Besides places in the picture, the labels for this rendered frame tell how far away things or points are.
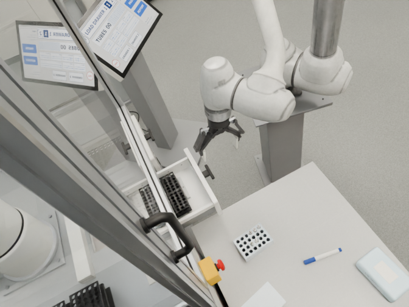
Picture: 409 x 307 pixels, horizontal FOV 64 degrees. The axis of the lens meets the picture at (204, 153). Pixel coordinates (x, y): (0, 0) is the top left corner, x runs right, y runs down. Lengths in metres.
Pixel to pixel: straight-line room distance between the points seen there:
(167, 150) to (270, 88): 1.67
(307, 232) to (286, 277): 0.18
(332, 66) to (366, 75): 1.52
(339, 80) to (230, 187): 1.14
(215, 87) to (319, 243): 0.69
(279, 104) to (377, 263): 0.64
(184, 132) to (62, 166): 2.27
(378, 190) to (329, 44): 1.20
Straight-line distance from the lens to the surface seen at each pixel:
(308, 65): 1.41
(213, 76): 0.95
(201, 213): 1.24
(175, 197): 1.27
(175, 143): 2.52
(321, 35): 1.32
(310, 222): 1.32
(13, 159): 0.30
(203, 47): 3.31
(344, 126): 2.54
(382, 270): 1.26
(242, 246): 1.25
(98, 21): 1.81
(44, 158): 0.31
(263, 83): 0.94
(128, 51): 1.79
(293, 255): 1.28
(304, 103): 1.62
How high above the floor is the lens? 1.98
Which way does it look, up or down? 54 degrees down
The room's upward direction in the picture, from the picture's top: 21 degrees counter-clockwise
